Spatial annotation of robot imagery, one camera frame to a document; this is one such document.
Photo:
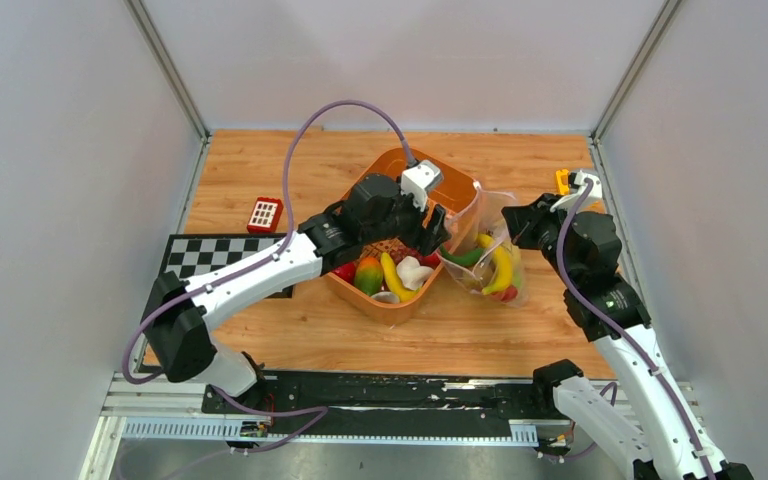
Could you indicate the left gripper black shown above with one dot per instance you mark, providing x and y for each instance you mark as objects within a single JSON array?
[{"x": 422, "y": 240}]

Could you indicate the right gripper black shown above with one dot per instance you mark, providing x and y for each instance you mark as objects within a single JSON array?
[{"x": 523, "y": 220}]

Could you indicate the yellow banana toy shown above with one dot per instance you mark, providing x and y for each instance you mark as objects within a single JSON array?
[{"x": 503, "y": 276}]

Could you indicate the green cucumber toy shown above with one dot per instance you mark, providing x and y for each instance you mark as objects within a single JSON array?
[{"x": 464, "y": 260}]

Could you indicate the clear zip top bag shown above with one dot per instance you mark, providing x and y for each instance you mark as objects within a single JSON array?
[{"x": 484, "y": 215}]

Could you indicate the red orange peach toy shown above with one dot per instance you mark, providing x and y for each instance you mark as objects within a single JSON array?
[{"x": 506, "y": 296}]

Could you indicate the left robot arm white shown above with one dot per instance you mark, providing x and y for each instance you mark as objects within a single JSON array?
[{"x": 181, "y": 314}]

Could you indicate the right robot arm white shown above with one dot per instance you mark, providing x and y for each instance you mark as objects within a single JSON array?
[{"x": 666, "y": 441}]

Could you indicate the red strawberry toy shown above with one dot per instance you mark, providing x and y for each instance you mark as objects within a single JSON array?
[{"x": 432, "y": 260}]

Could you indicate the purple grapes toy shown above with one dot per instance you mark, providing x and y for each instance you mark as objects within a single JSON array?
[{"x": 399, "y": 253}]

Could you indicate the white mushroom toy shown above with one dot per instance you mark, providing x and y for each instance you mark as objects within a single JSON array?
[{"x": 412, "y": 273}]

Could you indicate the small yellow fruit toy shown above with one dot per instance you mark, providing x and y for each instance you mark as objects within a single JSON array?
[{"x": 393, "y": 281}]

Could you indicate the white garlic toy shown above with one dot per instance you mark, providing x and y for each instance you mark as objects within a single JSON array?
[{"x": 386, "y": 297}]

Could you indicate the orange green mango toy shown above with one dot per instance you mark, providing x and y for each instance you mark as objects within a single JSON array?
[{"x": 368, "y": 276}]

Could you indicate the red apple toy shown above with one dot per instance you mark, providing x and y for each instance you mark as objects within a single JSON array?
[{"x": 346, "y": 272}]

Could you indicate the red white block toy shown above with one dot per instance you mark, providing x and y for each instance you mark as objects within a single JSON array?
[{"x": 265, "y": 215}]

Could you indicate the checkerboard calibration board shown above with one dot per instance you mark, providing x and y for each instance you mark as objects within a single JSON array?
[{"x": 189, "y": 255}]

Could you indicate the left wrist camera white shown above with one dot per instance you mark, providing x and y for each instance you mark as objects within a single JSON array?
[{"x": 419, "y": 181}]

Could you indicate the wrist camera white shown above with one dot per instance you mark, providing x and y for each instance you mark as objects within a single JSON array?
[
  {"x": 419, "y": 181},
  {"x": 584, "y": 184}
]

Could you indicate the yellow triangle bracket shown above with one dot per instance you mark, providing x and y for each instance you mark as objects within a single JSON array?
[{"x": 562, "y": 181}]

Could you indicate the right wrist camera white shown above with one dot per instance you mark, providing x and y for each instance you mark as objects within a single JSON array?
[{"x": 584, "y": 184}]

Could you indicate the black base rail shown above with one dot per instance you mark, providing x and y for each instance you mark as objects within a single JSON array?
[{"x": 386, "y": 405}]

